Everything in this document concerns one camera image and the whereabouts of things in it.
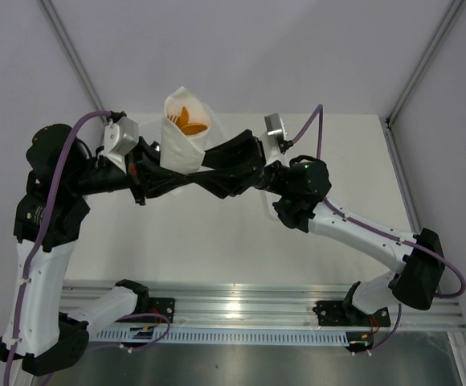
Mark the orange plastic fork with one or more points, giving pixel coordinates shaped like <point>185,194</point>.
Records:
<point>173,118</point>

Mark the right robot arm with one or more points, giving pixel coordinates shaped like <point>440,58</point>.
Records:
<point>302,185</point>

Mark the orange plastic spoon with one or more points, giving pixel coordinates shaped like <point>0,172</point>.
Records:
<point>193,128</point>

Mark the aluminium frame post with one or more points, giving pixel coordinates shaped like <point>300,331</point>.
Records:
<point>68,48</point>
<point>434,44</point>

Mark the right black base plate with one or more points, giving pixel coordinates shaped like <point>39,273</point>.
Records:
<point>332,313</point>

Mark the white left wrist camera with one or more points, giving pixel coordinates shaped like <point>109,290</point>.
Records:
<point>119,139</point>

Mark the white slotted cable duct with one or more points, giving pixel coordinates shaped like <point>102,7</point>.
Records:
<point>216,336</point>

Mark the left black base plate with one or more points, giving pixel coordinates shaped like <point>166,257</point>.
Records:
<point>160,306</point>

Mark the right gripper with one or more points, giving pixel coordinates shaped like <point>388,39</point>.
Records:
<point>225,182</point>

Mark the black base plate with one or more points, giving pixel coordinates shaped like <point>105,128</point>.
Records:
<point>160,306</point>
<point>332,313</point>

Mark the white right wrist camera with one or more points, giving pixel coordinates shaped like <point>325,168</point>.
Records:
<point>273,134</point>

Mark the large white plastic basket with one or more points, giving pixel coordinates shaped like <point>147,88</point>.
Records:
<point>218,133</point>

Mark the white paper napkin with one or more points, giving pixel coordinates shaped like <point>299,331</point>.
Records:
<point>181,153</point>

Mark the small white utensil tray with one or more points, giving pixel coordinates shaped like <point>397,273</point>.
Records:
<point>269,199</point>

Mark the right aluminium frame post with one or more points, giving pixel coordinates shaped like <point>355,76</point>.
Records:
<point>434,44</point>

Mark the left aluminium frame post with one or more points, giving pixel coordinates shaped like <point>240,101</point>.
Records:
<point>68,48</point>

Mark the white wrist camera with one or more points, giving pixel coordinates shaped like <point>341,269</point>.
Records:
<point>273,134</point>
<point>119,139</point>

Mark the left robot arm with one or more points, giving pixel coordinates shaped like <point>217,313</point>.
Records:
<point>47,225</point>

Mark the aluminium mounting rail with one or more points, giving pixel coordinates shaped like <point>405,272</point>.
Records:
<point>281,307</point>

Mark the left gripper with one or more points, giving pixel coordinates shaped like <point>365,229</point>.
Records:
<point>154,178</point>

